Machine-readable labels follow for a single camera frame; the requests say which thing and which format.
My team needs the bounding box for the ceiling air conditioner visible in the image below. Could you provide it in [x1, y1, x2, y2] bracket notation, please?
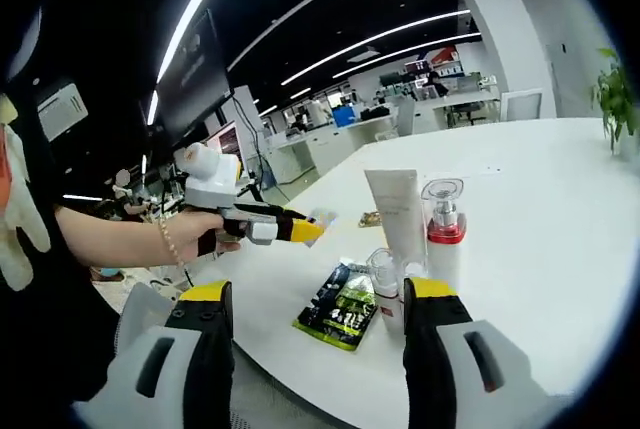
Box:
[37, 81, 90, 143]

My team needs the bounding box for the blue box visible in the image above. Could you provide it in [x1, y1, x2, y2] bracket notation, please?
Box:
[332, 106, 359, 128]

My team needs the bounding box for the red collared white skincare bottle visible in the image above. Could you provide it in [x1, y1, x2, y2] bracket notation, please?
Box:
[420, 177, 469, 295]

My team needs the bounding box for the computer monitor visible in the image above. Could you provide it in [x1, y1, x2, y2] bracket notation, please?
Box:
[204, 121, 242, 160]

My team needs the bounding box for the grey office chair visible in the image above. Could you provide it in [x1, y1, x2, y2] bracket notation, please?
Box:
[394, 98, 417, 138]

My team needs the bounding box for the green potted plant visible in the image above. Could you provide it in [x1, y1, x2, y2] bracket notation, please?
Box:
[589, 47, 640, 155]

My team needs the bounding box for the silver skincare sachet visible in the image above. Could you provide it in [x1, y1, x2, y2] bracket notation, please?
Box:
[305, 208, 342, 241]

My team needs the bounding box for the white framed chair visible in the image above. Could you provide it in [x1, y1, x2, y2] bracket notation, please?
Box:
[499, 87, 545, 123]

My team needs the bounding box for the tall white skincare tube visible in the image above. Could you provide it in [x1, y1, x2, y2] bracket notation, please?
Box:
[363, 168, 429, 278]

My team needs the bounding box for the white mesh office chair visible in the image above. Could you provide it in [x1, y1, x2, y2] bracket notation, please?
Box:
[114, 282, 351, 429]

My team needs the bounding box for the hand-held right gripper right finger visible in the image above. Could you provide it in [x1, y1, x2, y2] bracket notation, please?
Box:
[402, 277, 557, 429]

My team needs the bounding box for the bead bracelet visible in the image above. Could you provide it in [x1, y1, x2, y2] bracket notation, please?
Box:
[157, 218, 186, 270]

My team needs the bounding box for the person's left hand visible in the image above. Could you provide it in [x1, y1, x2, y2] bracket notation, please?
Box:
[171, 210, 242, 266]

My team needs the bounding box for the person's black shirt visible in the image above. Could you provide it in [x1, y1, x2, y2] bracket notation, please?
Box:
[0, 88, 124, 429]

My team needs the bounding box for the green black skincare sachet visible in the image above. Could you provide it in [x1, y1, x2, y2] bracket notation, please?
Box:
[292, 259, 379, 353]

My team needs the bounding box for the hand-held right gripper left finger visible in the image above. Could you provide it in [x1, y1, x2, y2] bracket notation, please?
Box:
[74, 279, 235, 429]

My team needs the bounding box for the large dark screen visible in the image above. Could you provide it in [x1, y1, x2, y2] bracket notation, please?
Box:
[154, 8, 236, 143]

